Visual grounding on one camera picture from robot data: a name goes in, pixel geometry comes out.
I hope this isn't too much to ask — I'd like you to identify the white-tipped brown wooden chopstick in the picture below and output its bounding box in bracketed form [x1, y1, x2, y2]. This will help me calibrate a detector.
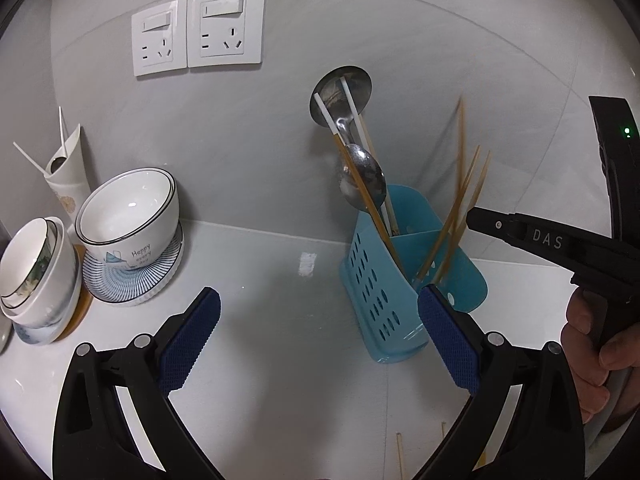
[310, 91, 407, 271]

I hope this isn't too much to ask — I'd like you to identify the white-tipped pale wooden chopstick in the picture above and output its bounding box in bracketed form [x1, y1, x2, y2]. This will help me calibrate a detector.
[340, 75, 401, 237]

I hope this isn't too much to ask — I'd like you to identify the blue plastic utensil holder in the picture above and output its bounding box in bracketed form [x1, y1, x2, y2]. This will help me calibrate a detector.
[339, 184, 488, 365]

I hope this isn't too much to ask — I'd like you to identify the steel spoon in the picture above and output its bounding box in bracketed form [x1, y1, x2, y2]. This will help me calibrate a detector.
[336, 142, 388, 212]

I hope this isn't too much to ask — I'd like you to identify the wooden coaster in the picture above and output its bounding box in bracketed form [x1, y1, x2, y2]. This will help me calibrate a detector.
[52, 245, 95, 342]

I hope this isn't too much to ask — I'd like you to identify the person's right hand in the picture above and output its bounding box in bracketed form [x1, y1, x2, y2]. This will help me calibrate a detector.
[560, 289, 640, 425]

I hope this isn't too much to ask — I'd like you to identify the steel ladle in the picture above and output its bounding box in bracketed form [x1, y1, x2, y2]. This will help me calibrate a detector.
[307, 65, 374, 161]

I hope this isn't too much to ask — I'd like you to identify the blue striped plate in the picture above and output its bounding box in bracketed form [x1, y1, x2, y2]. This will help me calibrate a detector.
[81, 227, 186, 307]

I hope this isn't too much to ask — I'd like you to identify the white bowl black rim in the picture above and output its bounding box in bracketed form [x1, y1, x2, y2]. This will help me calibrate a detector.
[74, 167, 181, 267]

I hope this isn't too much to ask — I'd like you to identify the plain white bowl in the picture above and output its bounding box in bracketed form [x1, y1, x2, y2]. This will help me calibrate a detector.
[2, 280, 81, 333]

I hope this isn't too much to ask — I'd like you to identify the white wall socket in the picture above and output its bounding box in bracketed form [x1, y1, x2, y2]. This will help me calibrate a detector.
[186, 0, 266, 69]
[131, 0, 188, 78]

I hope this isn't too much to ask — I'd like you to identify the wooden chopstick red print handle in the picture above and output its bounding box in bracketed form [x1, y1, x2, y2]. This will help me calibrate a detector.
[435, 151, 492, 285]
[432, 220, 463, 285]

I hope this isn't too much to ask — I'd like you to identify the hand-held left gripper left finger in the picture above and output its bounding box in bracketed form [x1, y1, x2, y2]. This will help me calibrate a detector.
[52, 286, 222, 480]

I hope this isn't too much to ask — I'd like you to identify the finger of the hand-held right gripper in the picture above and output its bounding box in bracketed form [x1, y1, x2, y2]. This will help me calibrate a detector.
[465, 206, 526, 244]

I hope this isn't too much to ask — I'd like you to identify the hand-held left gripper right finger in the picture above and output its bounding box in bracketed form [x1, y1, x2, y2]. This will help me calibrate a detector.
[417, 284, 587, 480]

